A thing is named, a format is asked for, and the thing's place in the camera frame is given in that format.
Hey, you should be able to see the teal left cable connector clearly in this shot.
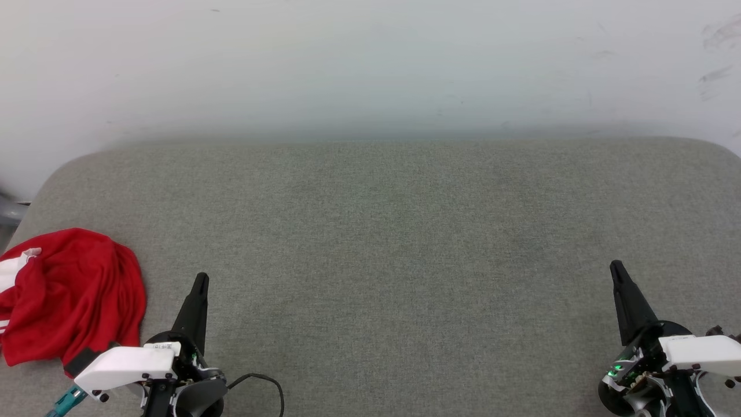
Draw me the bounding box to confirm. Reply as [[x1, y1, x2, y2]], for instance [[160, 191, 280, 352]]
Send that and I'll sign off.
[[46, 386, 88, 417]]

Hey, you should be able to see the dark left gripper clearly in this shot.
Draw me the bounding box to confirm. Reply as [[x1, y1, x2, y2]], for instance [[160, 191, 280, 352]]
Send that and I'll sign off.
[[142, 273, 210, 417]]

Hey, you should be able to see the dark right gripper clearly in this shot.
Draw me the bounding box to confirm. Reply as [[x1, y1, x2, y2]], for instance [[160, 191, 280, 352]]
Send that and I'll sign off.
[[598, 260, 694, 416]]

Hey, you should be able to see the red and white garment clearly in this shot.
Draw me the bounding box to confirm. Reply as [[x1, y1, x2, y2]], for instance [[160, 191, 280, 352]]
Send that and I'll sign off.
[[0, 228, 147, 378]]

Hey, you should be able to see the grey object beside sofa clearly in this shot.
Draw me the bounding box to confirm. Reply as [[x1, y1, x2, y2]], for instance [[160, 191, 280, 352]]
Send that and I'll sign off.
[[0, 193, 31, 228]]

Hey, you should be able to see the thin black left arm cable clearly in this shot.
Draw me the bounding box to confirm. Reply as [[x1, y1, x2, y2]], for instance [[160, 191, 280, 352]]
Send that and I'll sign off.
[[226, 373, 285, 417]]

